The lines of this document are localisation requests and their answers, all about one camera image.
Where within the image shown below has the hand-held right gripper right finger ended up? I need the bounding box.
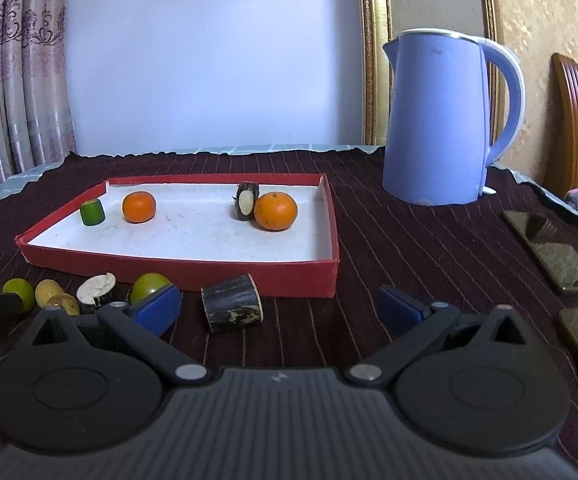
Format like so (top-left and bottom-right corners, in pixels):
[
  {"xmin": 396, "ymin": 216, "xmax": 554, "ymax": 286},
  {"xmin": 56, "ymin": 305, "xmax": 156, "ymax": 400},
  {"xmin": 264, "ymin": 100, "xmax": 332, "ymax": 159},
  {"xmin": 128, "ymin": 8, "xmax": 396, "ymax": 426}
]
[{"xmin": 345, "ymin": 284, "xmax": 544, "ymax": 387}]

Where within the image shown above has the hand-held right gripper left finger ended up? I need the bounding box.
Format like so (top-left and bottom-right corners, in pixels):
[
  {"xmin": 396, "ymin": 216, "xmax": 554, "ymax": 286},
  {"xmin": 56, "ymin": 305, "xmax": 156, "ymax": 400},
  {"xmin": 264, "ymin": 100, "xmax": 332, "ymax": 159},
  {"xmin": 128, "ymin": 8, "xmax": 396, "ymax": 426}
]
[{"xmin": 19, "ymin": 284, "xmax": 213, "ymax": 387}]

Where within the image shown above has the yellow-green tomato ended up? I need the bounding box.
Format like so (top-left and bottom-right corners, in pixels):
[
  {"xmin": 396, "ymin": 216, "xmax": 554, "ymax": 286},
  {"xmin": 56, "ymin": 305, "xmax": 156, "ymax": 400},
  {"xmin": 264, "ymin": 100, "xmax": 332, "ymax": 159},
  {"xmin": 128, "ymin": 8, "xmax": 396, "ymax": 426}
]
[{"xmin": 2, "ymin": 278, "xmax": 36, "ymax": 312}]

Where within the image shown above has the green tomato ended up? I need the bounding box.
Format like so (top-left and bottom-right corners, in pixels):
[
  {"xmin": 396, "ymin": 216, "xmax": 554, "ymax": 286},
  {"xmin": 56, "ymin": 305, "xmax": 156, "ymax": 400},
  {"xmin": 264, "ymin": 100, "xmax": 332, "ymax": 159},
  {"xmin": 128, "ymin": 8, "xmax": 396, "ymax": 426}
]
[{"xmin": 130, "ymin": 273, "xmax": 172, "ymax": 306}]

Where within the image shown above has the yellow longan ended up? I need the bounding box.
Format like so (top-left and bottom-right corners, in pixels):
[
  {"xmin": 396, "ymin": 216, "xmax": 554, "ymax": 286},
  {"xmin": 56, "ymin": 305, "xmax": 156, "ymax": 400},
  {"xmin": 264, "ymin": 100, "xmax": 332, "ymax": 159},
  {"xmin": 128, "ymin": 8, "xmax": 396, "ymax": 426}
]
[
  {"xmin": 46, "ymin": 292, "xmax": 81, "ymax": 316},
  {"xmin": 35, "ymin": 278, "xmax": 66, "ymax": 307}
]

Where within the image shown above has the sugarcane piece chipped cut face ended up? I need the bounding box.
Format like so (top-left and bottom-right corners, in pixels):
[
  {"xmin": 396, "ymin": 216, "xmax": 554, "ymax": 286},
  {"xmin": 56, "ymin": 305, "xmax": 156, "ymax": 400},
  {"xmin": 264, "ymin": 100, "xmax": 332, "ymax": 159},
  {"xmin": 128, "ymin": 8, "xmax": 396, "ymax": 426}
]
[{"xmin": 76, "ymin": 272, "xmax": 132, "ymax": 308}]

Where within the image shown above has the long dark sugarcane piece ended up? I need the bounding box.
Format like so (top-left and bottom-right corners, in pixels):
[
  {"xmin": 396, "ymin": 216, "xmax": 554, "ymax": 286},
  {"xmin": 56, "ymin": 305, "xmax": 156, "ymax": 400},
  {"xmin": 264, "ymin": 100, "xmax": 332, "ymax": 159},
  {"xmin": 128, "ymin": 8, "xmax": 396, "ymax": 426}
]
[{"xmin": 201, "ymin": 274, "xmax": 264, "ymax": 335}]

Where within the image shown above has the red cardboard box tray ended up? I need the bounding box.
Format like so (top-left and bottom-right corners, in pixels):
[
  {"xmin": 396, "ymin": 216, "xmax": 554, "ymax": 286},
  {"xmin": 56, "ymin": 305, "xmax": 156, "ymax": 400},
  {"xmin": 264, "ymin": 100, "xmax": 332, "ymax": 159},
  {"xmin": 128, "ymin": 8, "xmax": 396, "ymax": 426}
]
[{"xmin": 15, "ymin": 172, "xmax": 340, "ymax": 300}]

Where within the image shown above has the small orange mandarin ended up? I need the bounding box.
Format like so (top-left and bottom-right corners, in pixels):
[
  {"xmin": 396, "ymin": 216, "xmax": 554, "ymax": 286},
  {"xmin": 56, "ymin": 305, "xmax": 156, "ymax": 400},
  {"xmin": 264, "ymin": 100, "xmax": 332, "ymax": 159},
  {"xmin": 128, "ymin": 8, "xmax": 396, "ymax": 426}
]
[{"xmin": 122, "ymin": 190, "xmax": 158, "ymax": 224}]

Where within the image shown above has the green cylinder piece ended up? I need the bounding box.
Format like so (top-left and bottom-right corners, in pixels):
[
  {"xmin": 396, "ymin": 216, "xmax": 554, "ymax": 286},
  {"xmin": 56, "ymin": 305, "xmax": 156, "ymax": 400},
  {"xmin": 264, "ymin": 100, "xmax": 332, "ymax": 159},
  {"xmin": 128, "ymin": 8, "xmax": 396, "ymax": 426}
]
[{"xmin": 79, "ymin": 198, "xmax": 106, "ymax": 227}]

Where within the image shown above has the rooty dark sugarcane piece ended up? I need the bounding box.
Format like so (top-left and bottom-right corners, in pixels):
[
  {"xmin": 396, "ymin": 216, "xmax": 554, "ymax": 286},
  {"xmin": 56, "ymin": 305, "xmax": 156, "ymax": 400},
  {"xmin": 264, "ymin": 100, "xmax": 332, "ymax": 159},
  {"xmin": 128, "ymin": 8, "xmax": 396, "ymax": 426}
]
[{"xmin": 232, "ymin": 181, "xmax": 260, "ymax": 222}]

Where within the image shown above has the large orange mandarin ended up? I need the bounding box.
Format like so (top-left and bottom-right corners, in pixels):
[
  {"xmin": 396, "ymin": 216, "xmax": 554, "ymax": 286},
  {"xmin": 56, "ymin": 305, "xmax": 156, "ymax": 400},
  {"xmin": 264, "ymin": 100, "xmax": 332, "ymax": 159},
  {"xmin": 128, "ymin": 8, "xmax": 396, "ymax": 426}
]
[{"xmin": 254, "ymin": 191, "xmax": 298, "ymax": 232}]

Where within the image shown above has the maroon striped tablecloth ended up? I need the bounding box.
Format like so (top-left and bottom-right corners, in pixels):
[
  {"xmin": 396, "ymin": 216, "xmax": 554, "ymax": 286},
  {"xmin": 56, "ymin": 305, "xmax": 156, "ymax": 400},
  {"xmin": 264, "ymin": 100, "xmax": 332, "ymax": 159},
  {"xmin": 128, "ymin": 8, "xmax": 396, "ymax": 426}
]
[{"xmin": 0, "ymin": 147, "xmax": 578, "ymax": 471}]

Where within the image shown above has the blue electric kettle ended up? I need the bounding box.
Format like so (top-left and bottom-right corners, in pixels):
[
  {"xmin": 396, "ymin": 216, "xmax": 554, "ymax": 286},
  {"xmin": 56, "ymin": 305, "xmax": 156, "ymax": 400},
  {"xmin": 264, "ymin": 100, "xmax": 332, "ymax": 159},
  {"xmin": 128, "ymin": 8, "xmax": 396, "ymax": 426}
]
[{"xmin": 382, "ymin": 29, "xmax": 526, "ymax": 207}]

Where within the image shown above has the pink patterned curtain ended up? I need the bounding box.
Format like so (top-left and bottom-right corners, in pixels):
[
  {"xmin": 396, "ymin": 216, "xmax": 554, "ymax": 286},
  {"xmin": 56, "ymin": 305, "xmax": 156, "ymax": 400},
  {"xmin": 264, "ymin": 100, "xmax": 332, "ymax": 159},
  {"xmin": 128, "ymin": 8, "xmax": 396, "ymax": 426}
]
[{"xmin": 0, "ymin": 0, "xmax": 80, "ymax": 196}]

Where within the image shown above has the gold picture frame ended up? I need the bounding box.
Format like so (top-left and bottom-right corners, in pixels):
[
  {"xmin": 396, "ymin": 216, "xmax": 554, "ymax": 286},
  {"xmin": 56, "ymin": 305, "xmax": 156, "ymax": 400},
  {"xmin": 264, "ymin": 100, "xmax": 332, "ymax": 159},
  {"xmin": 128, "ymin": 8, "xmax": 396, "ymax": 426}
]
[{"xmin": 356, "ymin": 0, "xmax": 504, "ymax": 147}]

